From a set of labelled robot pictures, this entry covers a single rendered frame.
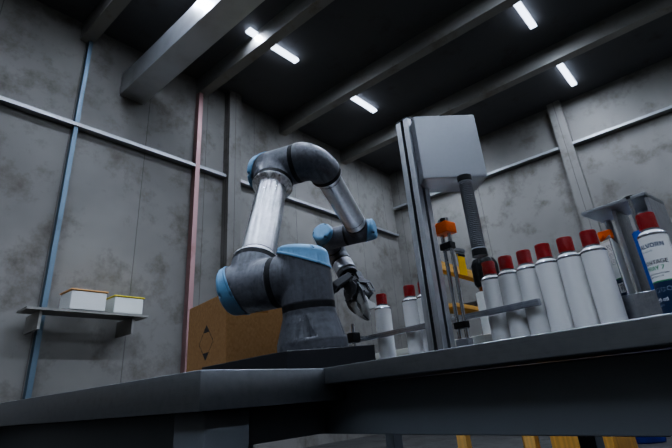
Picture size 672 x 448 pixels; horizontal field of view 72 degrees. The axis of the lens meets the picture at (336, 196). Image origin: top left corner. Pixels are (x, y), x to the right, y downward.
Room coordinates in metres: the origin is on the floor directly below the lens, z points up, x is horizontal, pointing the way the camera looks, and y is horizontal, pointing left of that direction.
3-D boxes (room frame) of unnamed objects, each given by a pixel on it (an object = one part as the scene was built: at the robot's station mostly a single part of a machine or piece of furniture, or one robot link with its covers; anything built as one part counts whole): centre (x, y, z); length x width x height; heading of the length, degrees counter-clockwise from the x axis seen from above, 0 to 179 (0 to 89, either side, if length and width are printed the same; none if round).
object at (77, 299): (6.06, 3.45, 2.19); 0.47 x 0.39 x 0.27; 140
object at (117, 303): (6.47, 3.10, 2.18); 0.43 x 0.35 x 0.24; 140
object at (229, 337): (1.61, 0.36, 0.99); 0.30 x 0.24 x 0.27; 40
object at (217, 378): (1.14, 0.21, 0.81); 0.90 x 0.90 x 0.04; 50
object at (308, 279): (1.02, 0.09, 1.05); 0.13 x 0.12 x 0.14; 72
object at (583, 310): (1.01, -0.50, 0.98); 0.05 x 0.05 x 0.20
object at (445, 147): (1.12, -0.31, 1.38); 0.17 x 0.10 x 0.19; 95
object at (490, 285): (1.18, -0.38, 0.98); 0.05 x 0.05 x 0.20
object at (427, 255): (1.13, -0.22, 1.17); 0.04 x 0.04 x 0.67; 40
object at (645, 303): (0.99, -0.64, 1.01); 0.14 x 0.13 x 0.26; 40
